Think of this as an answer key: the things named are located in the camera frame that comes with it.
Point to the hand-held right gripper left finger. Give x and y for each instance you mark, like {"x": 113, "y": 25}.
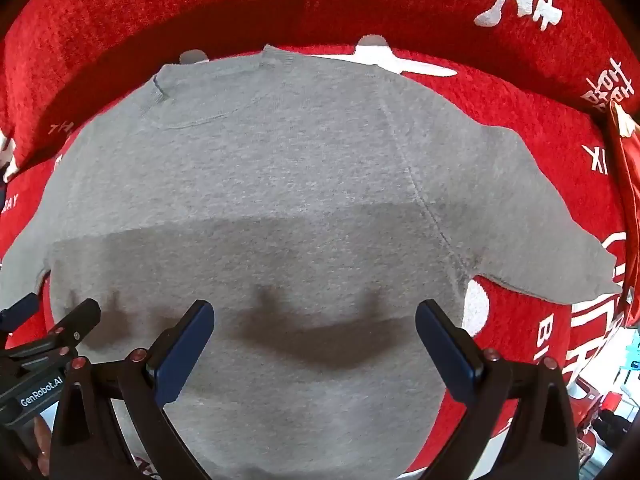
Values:
{"x": 184, "y": 357}

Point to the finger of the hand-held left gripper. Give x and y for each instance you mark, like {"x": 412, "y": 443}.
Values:
{"x": 75, "y": 321}
{"x": 19, "y": 306}

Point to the teal object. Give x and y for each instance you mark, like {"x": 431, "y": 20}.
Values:
{"x": 632, "y": 355}

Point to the red cloth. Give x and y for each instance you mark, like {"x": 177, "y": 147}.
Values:
{"x": 626, "y": 185}

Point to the grey sweater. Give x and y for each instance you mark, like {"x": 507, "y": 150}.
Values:
{"x": 280, "y": 210}

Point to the person's left hand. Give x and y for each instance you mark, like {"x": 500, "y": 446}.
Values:
{"x": 42, "y": 442}

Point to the red printed blanket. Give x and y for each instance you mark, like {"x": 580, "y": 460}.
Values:
{"x": 350, "y": 5}

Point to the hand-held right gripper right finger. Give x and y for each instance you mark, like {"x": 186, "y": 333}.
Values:
{"x": 450, "y": 355}

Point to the red box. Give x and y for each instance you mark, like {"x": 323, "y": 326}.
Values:
{"x": 589, "y": 402}

